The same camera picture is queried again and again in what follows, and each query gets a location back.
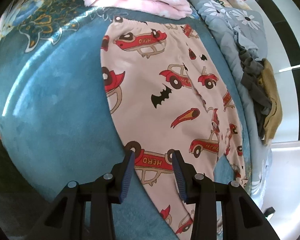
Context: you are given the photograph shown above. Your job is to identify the car print pink pants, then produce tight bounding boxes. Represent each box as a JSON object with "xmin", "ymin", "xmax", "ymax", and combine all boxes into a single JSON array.
[{"xmin": 101, "ymin": 16, "xmax": 247, "ymax": 239}]

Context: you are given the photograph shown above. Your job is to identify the blue floral bed blanket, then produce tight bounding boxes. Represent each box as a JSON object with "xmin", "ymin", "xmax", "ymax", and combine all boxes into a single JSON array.
[{"xmin": 0, "ymin": 0, "xmax": 253, "ymax": 240}]

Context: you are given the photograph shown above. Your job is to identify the mustard knit garment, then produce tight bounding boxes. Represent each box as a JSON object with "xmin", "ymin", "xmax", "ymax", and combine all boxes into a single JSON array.
[{"xmin": 258, "ymin": 58, "xmax": 283, "ymax": 145}]

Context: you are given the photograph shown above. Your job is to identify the dark grey garment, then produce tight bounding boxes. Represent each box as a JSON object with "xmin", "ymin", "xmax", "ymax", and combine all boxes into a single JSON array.
[{"xmin": 238, "ymin": 49, "xmax": 273, "ymax": 138}]

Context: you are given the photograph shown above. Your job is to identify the grey floral duvet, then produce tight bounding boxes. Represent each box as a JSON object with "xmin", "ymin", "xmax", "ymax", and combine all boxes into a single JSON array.
[{"xmin": 189, "ymin": 0, "xmax": 271, "ymax": 204}]

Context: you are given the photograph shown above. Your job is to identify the white black wardrobe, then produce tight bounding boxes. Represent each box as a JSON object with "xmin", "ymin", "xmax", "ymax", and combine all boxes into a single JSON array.
[{"xmin": 247, "ymin": 0, "xmax": 300, "ymax": 143}]

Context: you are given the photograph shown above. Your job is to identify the pink floral pillow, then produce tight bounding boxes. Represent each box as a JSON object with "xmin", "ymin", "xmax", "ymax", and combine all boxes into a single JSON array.
[{"xmin": 213, "ymin": 0, "xmax": 252, "ymax": 10}]

